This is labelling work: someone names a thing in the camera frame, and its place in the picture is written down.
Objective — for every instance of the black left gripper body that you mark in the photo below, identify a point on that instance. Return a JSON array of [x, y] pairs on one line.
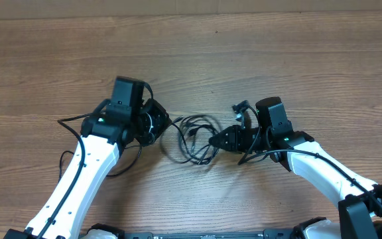
[[150, 122]]

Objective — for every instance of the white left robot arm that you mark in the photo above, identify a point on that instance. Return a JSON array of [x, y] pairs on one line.
[[104, 135]]

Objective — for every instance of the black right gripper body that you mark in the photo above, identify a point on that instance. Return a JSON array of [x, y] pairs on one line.
[[253, 139]]

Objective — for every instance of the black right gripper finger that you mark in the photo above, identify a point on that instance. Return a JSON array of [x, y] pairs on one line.
[[230, 132], [226, 143]]

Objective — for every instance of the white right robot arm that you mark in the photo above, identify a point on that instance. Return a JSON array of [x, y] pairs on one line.
[[357, 199]]

